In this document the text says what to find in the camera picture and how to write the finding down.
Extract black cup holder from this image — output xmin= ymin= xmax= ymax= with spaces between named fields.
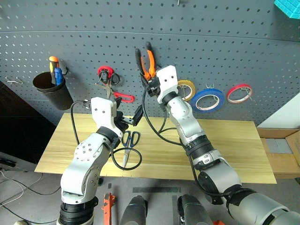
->
xmin=32 ymin=71 xmax=74 ymax=111

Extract dark rounded shape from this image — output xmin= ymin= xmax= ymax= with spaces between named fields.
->
xmin=177 ymin=194 xmax=213 ymax=225
xmin=120 ymin=195 xmax=149 ymax=225

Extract orange clamp tool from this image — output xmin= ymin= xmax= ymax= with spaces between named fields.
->
xmin=101 ymin=192 xmax=116 ymax=225

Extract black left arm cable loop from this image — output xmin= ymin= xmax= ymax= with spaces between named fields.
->
xmin=111 ymin=138 xmax=143 ymax=171

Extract white panel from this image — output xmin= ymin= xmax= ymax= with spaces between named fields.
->
xmin=256 ymin=92 xmax=300 ymax=130

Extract yellow tape roll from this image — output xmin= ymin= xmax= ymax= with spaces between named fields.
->
xmin=176 ymin=79 xmax=196 ymax=102

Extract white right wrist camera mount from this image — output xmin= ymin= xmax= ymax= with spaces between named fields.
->
xmin=155 ymin=65 xmax=180 ymax=104

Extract orange black handled screwdriver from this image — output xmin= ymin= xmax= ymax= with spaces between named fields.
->
xmin=48 ymin=55 xmax=60 ymax=85

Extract cardboard box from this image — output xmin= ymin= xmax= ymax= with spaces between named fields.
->
xmin=256 ymin=127 xmax=300 ymax=180

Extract black left wrist camera cable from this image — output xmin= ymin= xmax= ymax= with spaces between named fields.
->
xmin=70 ymin=99 xmax=92 ymax=145

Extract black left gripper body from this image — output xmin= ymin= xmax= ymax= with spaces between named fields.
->
xmin=113 ymin=111 xmax=135 ymax=138

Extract blue handled scissors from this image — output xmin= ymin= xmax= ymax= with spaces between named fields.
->
xmin=121 ymin=130 xmax=142 ymax=168

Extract blue handled screwdriver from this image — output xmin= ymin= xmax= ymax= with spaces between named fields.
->
xmin=54 ymin=67 xmax=64 ymax=86

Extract blue tape roll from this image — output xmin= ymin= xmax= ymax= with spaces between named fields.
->
xmin=190 ymin=88 xmax=225 ymax=113

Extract red handled scissors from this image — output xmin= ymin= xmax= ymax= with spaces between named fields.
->
xmin=94 ymin=65 xmax=136 ymax=104

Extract black floor cable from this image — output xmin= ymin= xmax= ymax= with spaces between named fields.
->
xmin=0 ymin=173 xmax=62 ymax=196

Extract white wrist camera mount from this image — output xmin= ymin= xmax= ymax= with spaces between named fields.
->
xmin=90 ymin=97 xmax=124 ymax=139
xmin=155 ymin=65 xmax=180 ymax=104

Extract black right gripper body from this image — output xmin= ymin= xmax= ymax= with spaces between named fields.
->
xmin=146 ymin=78 xmax=162 ymax=98

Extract teal foam block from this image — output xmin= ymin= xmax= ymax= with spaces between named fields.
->
xmin=274 ymin=0 xmax=300 ymax=20

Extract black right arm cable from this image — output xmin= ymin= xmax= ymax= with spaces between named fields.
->
xmin=142 ymin=88 xmax=232 ymax=205

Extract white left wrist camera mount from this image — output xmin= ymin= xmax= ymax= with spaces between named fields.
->
xmin=90 ymin=97 xmax=124 ymax=139

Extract dark grey pegboard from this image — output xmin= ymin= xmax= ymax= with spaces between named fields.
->
xmin=0 ymin=0 xmax=300 ymax=128

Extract orange black pliers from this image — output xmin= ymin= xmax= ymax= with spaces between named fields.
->
xmin=135 ymin=41 xmax=157 ymax=82

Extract white floor cable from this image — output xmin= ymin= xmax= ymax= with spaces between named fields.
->
xmin=0 ymin=169 xmax=44 ymax=207

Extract red tape roll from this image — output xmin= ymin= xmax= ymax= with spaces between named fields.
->
xmin=226 ymin=83 xmax=254 ymax=105

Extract dark cabinet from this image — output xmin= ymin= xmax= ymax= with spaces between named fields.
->
xmin=0 ymin=80 xmax=57 ymax=165

